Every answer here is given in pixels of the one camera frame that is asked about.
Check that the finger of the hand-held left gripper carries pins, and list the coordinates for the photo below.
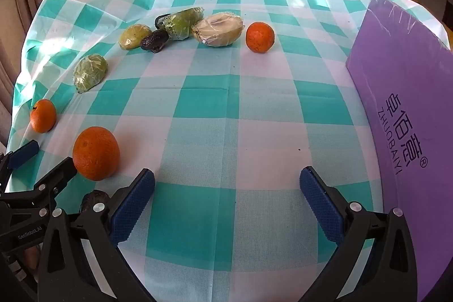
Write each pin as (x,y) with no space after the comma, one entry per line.
(58,178)
(24,152)

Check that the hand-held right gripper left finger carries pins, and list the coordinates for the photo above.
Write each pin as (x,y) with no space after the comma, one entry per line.
(134,210)

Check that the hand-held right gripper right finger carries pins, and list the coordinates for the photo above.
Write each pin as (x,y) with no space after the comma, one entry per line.
(322,206)

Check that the small orange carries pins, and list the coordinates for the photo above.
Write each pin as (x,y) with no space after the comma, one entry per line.
(42,115)

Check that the large orange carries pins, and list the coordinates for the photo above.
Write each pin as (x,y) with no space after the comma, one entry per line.
(95,153)

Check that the green fruit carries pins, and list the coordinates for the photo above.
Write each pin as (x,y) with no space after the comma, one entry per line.
(184,22)
(90,73)

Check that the purple cardboard box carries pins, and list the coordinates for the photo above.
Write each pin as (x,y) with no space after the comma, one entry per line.
(407,111)

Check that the yellow-green fruit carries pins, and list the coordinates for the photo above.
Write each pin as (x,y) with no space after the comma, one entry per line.
(134,36)

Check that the dark round cake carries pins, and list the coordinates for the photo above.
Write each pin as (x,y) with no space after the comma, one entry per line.
(154,41)

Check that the pale halved fruit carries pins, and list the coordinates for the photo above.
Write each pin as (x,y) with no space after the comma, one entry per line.
(219,29)

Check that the teal checkered tablecloth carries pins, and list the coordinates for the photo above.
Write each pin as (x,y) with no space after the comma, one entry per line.
(212,111)

